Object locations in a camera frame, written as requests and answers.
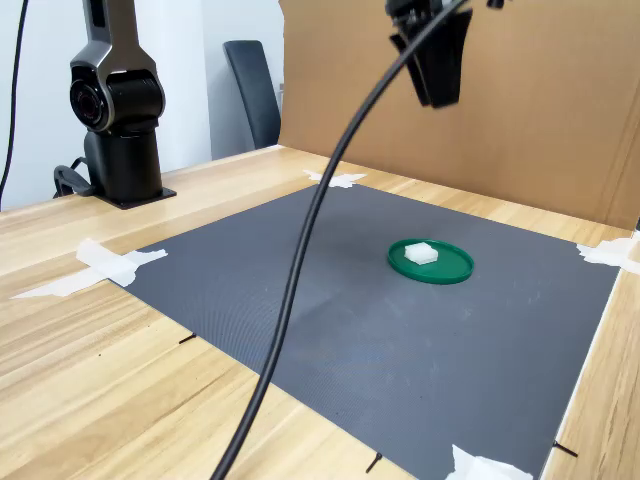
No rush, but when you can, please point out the small white plastic terminal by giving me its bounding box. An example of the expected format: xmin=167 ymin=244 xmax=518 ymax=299
xmin=403 ymin=241 xmax=440 ymax=267

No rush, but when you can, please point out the round green lid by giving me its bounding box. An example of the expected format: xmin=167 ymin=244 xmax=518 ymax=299
xmin=386 ymin=238 xmax=475 ymax=286

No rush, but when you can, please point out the brown cardboard partition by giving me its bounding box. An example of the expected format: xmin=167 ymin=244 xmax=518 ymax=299
xmin=277 ymin=0 xmax=640 ymax=231

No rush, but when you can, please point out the dark grey chair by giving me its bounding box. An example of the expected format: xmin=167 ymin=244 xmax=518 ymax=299
xmin=222 ymin=40 xmax=284 ymax=151

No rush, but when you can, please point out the dark grey mat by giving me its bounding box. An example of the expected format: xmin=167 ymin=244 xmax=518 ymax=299
xmin=107 ymin=183 xmax=622 ymax=480

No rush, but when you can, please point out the black base plug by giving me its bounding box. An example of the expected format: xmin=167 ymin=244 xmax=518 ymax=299
xmin=52 ymin=156 xmax=97 ymax=199

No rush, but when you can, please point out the thick black camera cable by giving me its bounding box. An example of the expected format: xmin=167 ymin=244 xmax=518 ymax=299
xmin=209 ymin=0 xmax=474 ymax=480

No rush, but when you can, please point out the thin black cable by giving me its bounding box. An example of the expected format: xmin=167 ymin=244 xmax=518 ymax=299
xmin=0 ymin=0 xmax=30 ymax=212

